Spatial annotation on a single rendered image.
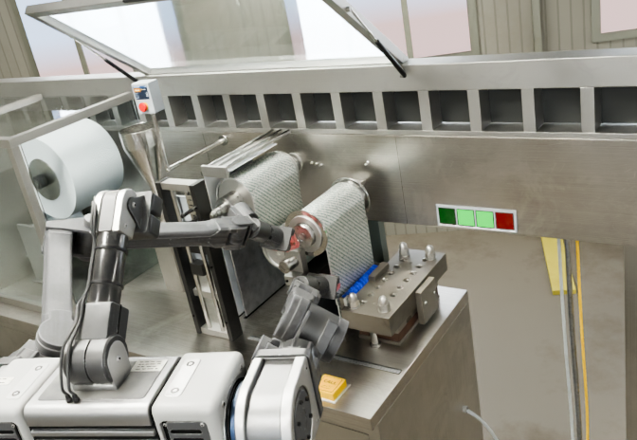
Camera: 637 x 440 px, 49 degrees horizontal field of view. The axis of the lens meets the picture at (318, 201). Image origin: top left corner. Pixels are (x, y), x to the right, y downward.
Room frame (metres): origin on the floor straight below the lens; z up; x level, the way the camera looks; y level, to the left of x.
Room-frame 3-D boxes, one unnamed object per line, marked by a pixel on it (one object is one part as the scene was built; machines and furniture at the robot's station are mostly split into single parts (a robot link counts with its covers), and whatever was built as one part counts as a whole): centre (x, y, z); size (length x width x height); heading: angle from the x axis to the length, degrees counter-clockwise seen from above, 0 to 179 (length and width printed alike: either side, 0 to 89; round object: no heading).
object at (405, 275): (1.88, -0.19, 1.00); 0.40 x 0.16 x 0.06; 143
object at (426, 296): (1.83, -0.27, 0.97); 0.10 x 0.03 x 0.11; 143
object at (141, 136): (2.37, 0.57, 1.50); 0.14 x 0.14 x 0.06
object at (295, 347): (0.91, 0.09, 1.45); 0.09 x 0.08 x 0.12; 75
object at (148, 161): (2.37, 0.57, 1.19); 0.14 x 0.14 x 0.57
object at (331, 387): (1.57, 0.07, 0.91); 0.07 x 0.07 x 0.02; 53
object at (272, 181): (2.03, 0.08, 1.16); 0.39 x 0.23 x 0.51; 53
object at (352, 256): (1.92, -0.07, 1.11); 0.23 x 0.01 x 0.18; 143
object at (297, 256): (1.84, 0.11, 1.05); 0.06 x 0.05 x 0.31; 143
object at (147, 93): (2.21, 0.48, 1.66); 0.07 x 0.07 x 0.10; 59
